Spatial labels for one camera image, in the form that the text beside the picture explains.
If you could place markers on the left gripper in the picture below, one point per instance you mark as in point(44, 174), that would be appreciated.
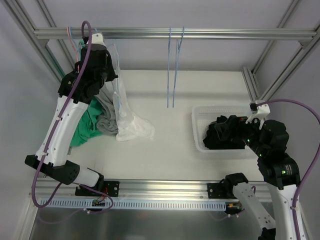
point(100, 53)

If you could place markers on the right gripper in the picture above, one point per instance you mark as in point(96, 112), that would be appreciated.
point(227, 127)

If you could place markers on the black tank top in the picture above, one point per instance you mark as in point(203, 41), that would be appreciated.
point(221, 134)

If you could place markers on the white tank top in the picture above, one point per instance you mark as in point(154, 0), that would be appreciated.
point(130, 125)

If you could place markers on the blue hanger of black top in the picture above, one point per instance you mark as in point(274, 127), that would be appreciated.
point(168, 67)

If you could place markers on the blue hanger of white top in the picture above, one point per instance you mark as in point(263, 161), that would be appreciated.
point(117, 88)

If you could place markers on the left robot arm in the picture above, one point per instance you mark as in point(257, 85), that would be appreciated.
point(75, 93)

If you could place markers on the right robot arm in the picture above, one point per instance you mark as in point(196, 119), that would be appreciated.
point(282, 178)

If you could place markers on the grey tank top on hanger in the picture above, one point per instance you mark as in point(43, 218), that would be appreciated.
point(106, 121)

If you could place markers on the green tank top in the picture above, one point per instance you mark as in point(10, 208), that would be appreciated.
point(87, 125)

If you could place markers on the white plastic basket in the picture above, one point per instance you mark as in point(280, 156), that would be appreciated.
point(203, 115)

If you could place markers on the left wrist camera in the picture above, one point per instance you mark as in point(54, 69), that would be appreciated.
point(98, 39)

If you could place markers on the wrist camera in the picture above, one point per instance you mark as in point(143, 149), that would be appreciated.
point(260, 110)
point(98, 39)

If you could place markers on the pink wire hanger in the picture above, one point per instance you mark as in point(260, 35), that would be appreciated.
point(73, 44)

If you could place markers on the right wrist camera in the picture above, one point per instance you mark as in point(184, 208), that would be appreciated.
point(260, 110)

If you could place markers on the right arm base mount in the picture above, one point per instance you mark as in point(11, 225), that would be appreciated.
point(218, 190)

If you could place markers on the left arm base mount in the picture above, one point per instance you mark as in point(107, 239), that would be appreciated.
point(109, 187)

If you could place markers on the aluminium frame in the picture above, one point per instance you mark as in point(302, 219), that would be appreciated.
point(220, 37)

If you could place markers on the white cable duct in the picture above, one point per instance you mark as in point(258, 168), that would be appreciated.
point(138, 204)

